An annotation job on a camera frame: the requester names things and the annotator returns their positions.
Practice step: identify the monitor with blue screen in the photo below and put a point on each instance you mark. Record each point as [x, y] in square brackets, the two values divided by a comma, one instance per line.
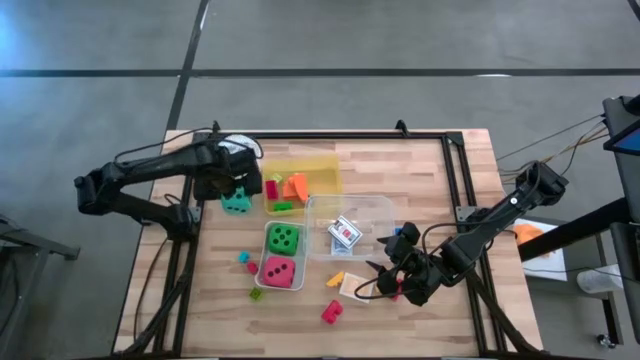
[627, 142]

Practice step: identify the clear plastic bin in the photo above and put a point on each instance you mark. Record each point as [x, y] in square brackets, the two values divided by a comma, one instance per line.
[370, 210]

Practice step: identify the cyan small block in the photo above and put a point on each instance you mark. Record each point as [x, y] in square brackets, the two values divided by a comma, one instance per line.
[243, 257]

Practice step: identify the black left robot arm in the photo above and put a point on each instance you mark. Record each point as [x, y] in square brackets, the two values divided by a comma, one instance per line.
[150, 162]

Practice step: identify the orange wedge block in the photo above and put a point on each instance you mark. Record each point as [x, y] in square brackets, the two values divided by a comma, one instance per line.
[301, 186]

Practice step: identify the blue playing card deck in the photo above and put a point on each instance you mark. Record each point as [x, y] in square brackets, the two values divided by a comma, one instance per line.
[340, 249]

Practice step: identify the caster wheel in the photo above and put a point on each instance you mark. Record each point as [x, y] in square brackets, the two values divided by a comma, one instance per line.
[606, 341]

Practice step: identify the pink-red two-stud brick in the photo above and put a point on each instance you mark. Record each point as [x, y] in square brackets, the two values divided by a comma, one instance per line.
[271, 190]

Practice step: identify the black side table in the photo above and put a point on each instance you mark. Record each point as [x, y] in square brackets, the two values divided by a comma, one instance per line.
[30, 242]

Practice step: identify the black desk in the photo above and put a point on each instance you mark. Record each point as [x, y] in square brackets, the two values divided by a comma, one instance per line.
[575, 230]

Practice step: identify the white paper sheet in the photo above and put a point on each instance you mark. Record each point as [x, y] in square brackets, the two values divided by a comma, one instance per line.
[550, 265]

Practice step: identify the white rounded object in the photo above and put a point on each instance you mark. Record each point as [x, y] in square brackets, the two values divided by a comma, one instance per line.
[597, 280]

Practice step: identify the red foam die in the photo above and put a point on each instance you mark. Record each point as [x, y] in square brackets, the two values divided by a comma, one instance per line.
[278, 271]

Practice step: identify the lime small cube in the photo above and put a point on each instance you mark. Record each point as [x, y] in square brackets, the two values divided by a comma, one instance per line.
[276, 177]

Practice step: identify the yellow translucent tray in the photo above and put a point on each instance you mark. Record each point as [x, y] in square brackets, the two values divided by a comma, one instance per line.
[325, 172]

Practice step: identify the green small cube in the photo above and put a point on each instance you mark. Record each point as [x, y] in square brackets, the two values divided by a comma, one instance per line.
[256, 294]

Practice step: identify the green foam die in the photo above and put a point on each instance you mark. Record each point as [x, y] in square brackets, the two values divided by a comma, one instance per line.
[284, 239]

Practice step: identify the white plastic bin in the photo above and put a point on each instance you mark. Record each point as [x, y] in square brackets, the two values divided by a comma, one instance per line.
[302, 265]

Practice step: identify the green brick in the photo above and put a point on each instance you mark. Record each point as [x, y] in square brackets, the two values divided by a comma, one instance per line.
[283, 206]

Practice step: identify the red comb-shaped brick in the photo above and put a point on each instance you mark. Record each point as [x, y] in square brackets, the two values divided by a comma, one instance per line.
[398, 291]

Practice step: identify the orange object on paper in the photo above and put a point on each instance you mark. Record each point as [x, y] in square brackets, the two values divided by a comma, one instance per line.
[527, 232]

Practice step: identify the white bucket with face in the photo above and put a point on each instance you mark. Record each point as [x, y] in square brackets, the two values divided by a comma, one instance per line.
[240, 142]

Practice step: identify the red and white card deck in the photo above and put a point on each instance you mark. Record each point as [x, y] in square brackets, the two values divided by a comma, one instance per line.
[345, 232]

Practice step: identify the red small block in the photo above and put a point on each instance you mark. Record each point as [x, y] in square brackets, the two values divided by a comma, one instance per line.
[252, 267]

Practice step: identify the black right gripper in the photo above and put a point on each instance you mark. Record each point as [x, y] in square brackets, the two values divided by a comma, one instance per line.
[420, 275]

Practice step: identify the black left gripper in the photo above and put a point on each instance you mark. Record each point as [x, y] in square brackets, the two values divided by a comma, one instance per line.
[227, 172]

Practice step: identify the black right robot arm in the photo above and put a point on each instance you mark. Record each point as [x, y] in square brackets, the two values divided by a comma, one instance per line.
[500, 215]

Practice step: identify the red L-shaped brick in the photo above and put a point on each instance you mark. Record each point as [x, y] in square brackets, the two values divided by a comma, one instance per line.
[332, 311]

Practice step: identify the orange-yellow brick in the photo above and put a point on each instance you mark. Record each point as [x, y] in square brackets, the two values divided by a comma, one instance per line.
[336, 279]

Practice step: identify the teal foam die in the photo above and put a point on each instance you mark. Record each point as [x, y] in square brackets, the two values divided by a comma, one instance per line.
[236, 202]

